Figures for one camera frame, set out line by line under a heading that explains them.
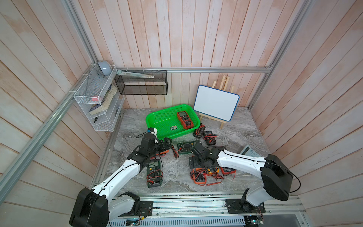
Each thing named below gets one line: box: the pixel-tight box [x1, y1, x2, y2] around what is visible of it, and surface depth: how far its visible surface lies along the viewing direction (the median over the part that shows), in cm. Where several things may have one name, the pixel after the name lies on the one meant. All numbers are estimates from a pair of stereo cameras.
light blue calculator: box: [239, 144, 262, 158], surface depth 94 cm
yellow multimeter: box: [207, 166, 220, 175], surface depth 86 cm
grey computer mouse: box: [98, 60, 113, 76], surface depth 84 cm
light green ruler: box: [116, 69, 155, 79], surface depth 92 cm
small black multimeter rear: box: [192, 122, 206, 139], surface depth 103 cm
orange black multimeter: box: [190, 167, 207, 185], surface depth 83 cm
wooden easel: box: [198, 75, 235, 130], surface depth 97 cm
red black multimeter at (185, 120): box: [176, 110, 194, 130], surface depth 109 cm
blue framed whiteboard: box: [193, 85, 240, 122], surface depth 100 cm
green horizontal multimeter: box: [177, 140, 201, 155], surface depth 97 cm
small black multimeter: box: [202, 130, 218, 146], surface depth 100 cm
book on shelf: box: [88, 83, 118, 115], surface depth 82 cm
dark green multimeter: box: [146, 158, 164, 188], surface depth 83 cm
